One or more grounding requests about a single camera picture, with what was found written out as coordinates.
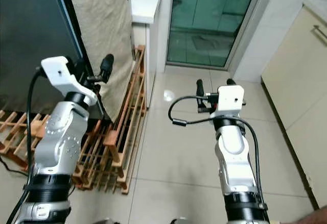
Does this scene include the wooden slatted rack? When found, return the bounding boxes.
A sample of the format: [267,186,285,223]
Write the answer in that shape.
[0,44,146,195]

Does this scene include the beige hanging cloth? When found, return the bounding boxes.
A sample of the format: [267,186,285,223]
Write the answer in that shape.
[64,0,131,122]

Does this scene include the green glass sliding door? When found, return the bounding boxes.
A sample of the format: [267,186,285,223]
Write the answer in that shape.
[166,0,266,70]

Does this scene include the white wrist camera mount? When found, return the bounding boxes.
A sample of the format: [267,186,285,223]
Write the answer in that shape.
[214,85,246,118]
[41,56,98,106]

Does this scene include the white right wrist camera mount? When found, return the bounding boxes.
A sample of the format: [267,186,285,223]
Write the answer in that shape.
[214,85,246,118]

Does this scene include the metal tall cabinet handle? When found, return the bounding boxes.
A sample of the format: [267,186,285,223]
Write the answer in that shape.
[313,24,327,37]

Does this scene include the dark door fridge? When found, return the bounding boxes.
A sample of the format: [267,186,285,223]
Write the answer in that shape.
[0,0,90,117]

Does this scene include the black floor power cable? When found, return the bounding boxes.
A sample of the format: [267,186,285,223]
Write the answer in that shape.
[0,160,26,181]

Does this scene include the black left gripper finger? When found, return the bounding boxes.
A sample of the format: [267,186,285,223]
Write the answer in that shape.
[100,54,114,82]

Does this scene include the cream tall cabinet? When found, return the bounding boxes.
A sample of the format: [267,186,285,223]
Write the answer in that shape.
[261,2,327,209]

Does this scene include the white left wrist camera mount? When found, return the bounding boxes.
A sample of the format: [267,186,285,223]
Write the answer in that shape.
[41,56,98,106]

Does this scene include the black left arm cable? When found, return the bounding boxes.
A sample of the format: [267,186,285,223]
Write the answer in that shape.
[5,67,44,224]

